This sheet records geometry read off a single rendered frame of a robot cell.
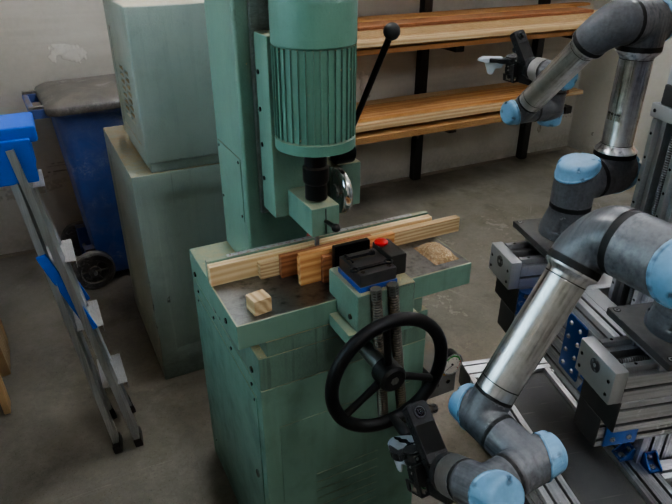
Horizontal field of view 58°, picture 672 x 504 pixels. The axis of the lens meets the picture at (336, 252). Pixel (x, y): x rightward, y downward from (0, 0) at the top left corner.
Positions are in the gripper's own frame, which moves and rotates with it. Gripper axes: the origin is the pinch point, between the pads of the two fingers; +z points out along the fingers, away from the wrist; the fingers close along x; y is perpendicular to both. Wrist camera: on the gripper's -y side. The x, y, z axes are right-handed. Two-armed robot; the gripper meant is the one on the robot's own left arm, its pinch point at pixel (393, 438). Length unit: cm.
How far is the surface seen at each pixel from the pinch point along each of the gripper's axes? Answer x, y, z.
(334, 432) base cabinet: -1.9, 4.1, 29.3
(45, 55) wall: -40, -166, 217
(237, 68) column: -9, -85, 18
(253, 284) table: -15.2, -36.8, 22.4
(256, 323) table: -19.8, -29.3, 10.3
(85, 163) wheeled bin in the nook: -35, -103, 185
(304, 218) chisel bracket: -2, -49, 17
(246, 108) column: -7, -77, 23
